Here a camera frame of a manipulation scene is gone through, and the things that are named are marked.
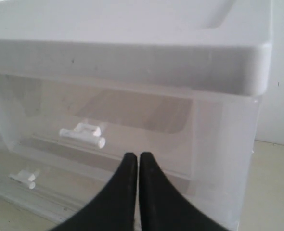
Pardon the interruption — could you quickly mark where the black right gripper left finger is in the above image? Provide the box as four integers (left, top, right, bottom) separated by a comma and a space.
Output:
52, 153, 138, 231

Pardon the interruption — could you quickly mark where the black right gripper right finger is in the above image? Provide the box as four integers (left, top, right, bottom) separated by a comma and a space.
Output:
139, 152, 225, 231

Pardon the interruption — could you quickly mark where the clear top right drawer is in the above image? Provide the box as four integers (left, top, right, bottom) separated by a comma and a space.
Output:
0, 75, 259, 184

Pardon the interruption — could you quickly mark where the white plastic drawer cabinet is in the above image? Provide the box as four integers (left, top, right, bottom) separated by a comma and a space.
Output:
0, 0, 273, 231

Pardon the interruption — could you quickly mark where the clear plastic container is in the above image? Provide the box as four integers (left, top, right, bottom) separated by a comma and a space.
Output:
0, 144, 195, 217

